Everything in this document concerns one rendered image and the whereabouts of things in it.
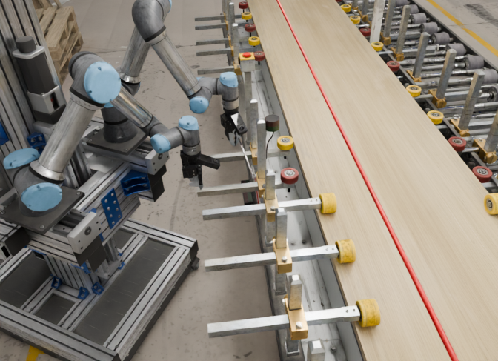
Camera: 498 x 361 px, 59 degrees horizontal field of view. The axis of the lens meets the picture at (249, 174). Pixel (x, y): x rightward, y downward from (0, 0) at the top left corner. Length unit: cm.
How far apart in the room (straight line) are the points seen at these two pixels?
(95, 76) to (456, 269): 136
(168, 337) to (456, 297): 151
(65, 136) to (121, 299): 119
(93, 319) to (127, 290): 22
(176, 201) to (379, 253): 187
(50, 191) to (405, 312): 121
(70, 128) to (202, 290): 147
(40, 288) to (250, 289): 114
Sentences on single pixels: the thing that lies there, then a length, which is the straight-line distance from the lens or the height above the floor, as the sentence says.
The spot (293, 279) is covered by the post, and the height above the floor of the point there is 110.
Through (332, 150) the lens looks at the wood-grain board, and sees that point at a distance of 214.
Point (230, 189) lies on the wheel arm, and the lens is 197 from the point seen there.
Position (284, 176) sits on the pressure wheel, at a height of 91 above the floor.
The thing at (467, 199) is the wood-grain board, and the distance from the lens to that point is 202.
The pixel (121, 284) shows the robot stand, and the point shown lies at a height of 21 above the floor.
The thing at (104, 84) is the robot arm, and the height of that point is 152.
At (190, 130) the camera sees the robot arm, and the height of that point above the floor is 120.
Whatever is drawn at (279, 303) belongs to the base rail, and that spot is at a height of 70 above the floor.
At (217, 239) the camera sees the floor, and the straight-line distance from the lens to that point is 294.
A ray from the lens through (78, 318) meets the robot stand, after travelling 248.
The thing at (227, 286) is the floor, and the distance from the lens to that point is 269.
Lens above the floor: 216
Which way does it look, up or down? 39 degrees down
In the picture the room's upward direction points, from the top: 3 degrees counter-clockwise
